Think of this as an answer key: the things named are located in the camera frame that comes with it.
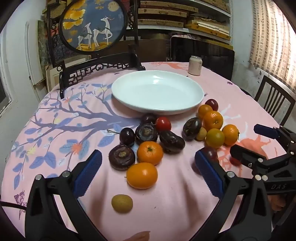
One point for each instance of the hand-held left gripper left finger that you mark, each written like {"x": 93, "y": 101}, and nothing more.
{"x": 89, "y": 173}

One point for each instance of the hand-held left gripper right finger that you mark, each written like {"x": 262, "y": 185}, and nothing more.
{"x": 209, "y": 173}

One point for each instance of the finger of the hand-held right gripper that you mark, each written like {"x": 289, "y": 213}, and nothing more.
{"x": 266, "y": 131}
{"x": 242, "y": 154}

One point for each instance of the dark purple plum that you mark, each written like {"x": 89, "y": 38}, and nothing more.
{"x": 211, "y": 153}

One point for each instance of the yellow tomato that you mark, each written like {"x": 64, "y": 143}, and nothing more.
{"x": 215, "y": 138}

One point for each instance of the dark purple water chestnut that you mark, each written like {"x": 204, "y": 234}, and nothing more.
{"x": 121, "y": 157}
{"x": 146, "y": 132}

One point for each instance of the small yellow-green tomato front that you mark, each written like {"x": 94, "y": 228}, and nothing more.
{"x": 122, "y": 203}

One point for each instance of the dark oblong tomato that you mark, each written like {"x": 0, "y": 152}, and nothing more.
{"x": 172, "y": 142}

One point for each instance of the dark tomato group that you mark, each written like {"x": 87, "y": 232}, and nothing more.
{"x": 192, "y": 128}

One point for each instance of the smooth orange tomato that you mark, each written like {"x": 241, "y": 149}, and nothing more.
{"x": 203, "y": 110}
{"x": 142, "y": 175}

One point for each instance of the small dark round tomato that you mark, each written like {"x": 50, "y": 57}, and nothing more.
{"x": 127, "y": 136}

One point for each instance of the orange mandarin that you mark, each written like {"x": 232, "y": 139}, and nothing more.
{"x": 149, "y": 153}

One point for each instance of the white oval plate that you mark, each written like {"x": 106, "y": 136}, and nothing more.
{"x": 157, "y": 92}

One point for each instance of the person's right hand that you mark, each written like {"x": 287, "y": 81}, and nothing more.
{"x": 277, "y": 204}

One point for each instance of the dark wooden slat chair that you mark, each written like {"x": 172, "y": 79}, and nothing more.
{"x": 277, "y": 97}

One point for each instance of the pink floral tablecloth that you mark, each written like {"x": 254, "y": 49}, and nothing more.
{"x": 69, "y": 139}

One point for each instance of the dark red tomato by plate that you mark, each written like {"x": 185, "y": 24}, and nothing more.
{"x": 212, "y": 104}

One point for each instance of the dark tomato behind red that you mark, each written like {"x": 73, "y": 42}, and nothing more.
{"x": 149, "y": 118}

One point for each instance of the pink drink can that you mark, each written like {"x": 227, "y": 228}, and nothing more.
{"x": 195, "y": 66}

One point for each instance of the striped window curtain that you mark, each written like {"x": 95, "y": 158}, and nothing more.
{"x": 272, "y": 34}

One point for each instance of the dark high-back chair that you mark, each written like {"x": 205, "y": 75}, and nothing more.
{"x": 203, "y": 53}

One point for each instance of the leaning picture frames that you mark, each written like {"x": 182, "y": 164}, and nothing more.
{"x": 45, "y": 44}

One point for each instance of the shelf of wooden frames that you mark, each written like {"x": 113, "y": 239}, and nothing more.
{"x": 185, "y": 18}

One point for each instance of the round deer painting table screen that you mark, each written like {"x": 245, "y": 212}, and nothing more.
{"x": 92, "y": 25}

